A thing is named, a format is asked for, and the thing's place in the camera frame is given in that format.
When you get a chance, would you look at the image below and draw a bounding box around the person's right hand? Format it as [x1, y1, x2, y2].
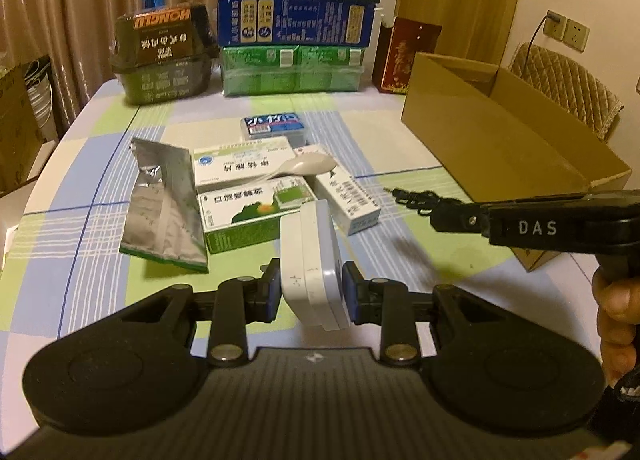
[592, 272, 640, 386]

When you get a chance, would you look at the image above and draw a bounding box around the small blue plastic box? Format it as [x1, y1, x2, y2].
[240, 112, 308, 147]

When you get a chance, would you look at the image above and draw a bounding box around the red gift box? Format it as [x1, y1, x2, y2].
[371, 16, 442, 96]

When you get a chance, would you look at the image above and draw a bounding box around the white plastic spoon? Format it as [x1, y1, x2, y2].
[250, 154, 337, 186]

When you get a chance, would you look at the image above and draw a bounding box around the white medicine box blue logo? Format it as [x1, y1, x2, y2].
[192, 136, 296, 193]

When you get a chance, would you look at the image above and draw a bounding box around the green and white spray box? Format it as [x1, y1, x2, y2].
[197, 176, 318, 255]

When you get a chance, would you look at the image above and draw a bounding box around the brown cardboard storage box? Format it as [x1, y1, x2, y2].
[0, 62, 47, 197]

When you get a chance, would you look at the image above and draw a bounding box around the white plastic device box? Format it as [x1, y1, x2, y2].
[279, 199, 351, 332]

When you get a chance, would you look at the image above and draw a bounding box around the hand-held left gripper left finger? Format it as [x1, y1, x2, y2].
[117, 258, 282, 367]

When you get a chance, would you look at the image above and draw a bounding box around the dark brown and green package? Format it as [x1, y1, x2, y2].
[111, 2, 219, 106]

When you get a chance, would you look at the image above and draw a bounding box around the dark charger cable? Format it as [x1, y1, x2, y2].
[527, 15, 551, 48]

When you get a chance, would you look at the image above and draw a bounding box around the green wrapped carton pack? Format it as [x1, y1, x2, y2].
[220, 45, 365, 97]

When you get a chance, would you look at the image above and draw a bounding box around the quilted beige chair cushion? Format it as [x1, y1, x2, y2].
[507, 42, 625, 141]

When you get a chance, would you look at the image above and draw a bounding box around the checked cloth desktop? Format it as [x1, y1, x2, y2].
[0, 71, 596, 371]

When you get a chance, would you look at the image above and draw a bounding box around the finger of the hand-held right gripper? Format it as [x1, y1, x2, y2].
[392, 186, 492, 236]

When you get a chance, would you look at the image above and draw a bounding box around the beige curtain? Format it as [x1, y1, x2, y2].
[0, 0, 226, 116]

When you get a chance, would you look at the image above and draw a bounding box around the blue printed carton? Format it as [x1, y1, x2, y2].
[216, 0, 376, 48]

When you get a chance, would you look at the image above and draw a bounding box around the silver foil pouch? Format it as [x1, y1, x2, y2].
[119, 137, 210, 274]

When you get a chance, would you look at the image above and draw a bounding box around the slim white medicine box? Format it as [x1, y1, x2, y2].
[312, 167, 381, 237]

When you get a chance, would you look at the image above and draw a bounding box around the wall socket with plug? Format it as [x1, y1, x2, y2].
[543, 10, 567, 40]

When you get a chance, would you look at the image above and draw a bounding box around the empty wall socket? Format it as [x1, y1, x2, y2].
[564, 20, 591, 52]

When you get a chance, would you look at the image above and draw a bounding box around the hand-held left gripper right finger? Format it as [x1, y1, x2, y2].
[341, 261, 481, 367]

